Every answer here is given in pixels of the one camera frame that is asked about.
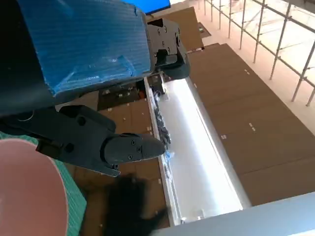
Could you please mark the white metal scaffold rack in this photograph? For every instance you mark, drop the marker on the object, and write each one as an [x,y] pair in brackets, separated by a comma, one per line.
[280,41]

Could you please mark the green cutting mat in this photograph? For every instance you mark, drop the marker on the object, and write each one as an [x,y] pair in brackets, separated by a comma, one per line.
[73,209]

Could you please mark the left robot hand blue tape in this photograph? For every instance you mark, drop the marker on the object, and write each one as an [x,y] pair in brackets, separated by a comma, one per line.
[73,44]

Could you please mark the pink bowl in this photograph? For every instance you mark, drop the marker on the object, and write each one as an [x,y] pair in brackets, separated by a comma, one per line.
[24,191]

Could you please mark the white side table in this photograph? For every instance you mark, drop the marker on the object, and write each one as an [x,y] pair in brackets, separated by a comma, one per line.
[246,221]

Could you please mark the right robot hand black glove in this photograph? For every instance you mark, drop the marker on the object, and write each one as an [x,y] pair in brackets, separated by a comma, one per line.
[133,204]

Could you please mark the blue monitor screen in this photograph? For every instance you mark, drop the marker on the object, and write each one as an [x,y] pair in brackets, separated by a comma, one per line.
[157,5]

